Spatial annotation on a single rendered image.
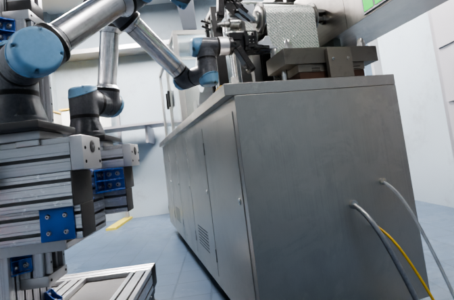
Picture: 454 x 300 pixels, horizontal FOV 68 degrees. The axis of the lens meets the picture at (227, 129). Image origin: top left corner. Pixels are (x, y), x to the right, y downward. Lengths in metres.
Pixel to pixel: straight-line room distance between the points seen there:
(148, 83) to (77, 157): 4.14
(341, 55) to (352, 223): 0.60
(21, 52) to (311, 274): 1.02
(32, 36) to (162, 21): 4.40
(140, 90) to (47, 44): 4.13
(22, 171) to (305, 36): 1.17
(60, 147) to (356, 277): 0.99
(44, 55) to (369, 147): 1.04
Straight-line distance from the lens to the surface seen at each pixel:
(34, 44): 0.95
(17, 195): 1.02
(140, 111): 5.00
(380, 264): 1.33
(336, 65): 1.31
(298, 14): 1.58
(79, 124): 1.49
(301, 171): 1.14
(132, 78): 5.11
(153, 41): 1.34
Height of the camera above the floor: 0.67
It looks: 5 degrees up
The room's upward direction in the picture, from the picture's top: 7 degrees counter-clockwise
